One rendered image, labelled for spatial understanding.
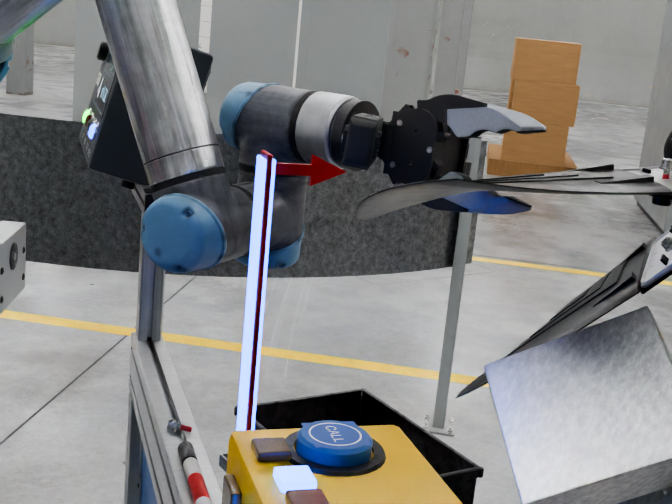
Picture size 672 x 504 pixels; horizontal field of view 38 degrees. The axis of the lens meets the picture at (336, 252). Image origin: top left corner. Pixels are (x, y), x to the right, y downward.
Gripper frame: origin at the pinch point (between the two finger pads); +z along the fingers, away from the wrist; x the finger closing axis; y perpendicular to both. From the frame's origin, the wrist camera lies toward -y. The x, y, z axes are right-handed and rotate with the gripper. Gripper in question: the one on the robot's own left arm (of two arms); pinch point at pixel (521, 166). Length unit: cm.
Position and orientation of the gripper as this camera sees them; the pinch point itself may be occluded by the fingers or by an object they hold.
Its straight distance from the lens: 88.0
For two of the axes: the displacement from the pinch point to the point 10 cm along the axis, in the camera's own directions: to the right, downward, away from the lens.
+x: -1.6, 9.8, 1.5
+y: 5.7, -0.4, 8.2
